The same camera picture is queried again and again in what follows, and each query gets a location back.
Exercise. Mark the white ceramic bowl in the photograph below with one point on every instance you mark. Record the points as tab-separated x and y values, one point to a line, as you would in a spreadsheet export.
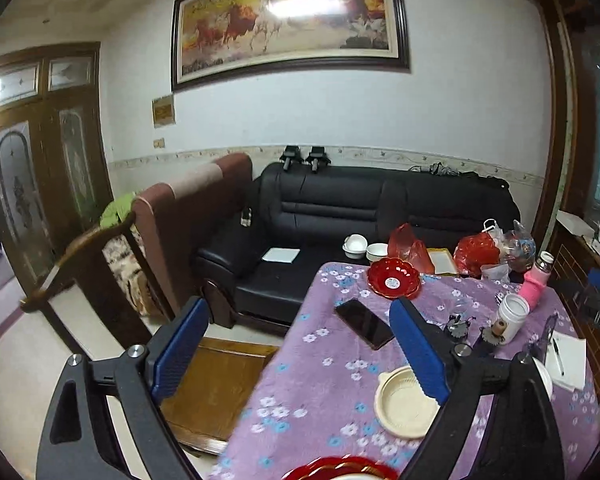
355	246
377	252

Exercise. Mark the white plastic container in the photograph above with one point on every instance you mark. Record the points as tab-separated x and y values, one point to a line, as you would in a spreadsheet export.
512	320

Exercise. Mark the bottle with pink knit sleeve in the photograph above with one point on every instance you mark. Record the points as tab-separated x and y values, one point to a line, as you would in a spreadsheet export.
532	285

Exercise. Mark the small wall plaque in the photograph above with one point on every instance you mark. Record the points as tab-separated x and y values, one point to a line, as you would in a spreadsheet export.
163	111

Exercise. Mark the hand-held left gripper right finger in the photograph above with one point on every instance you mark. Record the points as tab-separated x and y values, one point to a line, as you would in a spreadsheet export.
420	355

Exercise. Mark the red plate with gold print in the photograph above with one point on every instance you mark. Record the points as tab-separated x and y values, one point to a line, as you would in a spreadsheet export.
305	471

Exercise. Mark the small red plate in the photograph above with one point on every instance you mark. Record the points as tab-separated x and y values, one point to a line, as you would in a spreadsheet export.
392	277

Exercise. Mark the purple floral tablecloth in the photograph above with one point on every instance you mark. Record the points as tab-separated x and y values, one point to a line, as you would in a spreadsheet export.
325	360

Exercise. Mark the black device with cork knob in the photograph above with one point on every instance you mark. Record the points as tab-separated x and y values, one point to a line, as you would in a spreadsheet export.
496	334

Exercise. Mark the yellow rimmed white tray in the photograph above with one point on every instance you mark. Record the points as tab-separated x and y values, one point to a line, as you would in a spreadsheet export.
442	260

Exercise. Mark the black pen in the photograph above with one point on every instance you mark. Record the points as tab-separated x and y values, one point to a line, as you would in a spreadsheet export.
558	355

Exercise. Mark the framed horse painting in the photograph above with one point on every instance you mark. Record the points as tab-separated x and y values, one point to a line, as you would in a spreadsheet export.
290	15

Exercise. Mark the brown upholstered chair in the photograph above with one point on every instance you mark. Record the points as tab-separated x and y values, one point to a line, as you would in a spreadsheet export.
190	210

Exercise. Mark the large white bowl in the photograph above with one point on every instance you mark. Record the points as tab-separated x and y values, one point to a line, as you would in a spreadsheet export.
545	380

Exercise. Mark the wall socket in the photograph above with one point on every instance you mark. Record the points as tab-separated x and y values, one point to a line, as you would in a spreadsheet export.
158	143

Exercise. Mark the green cloth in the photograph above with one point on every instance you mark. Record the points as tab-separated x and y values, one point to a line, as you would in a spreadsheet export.
116	210

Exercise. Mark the red plastic bag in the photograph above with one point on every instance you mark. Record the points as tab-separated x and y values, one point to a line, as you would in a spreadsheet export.
475	255
407	250

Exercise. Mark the black smartphone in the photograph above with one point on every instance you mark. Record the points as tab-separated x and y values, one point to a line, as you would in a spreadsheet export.
365	322

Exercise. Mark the wooden glass panel door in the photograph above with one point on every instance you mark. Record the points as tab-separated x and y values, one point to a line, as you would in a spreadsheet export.
45	170

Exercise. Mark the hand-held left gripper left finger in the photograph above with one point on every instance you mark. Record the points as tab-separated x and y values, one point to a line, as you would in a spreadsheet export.
177	350

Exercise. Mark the black leather sofa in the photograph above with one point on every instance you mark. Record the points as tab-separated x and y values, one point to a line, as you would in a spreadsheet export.
330	200

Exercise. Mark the black electric motor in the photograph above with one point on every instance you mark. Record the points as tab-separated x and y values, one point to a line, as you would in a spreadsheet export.
456	326

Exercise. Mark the white paper sheet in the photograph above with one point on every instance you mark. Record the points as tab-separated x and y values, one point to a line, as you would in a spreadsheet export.
281	255

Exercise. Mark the clear plastic bag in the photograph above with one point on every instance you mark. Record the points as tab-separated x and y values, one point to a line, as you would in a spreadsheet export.
520	245

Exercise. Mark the cream plastic bowl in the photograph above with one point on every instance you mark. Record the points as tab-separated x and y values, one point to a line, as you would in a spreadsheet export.
400	405

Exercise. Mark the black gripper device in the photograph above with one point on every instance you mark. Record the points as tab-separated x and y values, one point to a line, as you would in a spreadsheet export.
290	157
317	158

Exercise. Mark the wooden sideboard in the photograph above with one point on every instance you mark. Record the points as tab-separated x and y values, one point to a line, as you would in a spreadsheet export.
575	265

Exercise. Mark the white notebook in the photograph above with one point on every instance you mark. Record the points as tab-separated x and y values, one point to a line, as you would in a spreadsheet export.
572	360

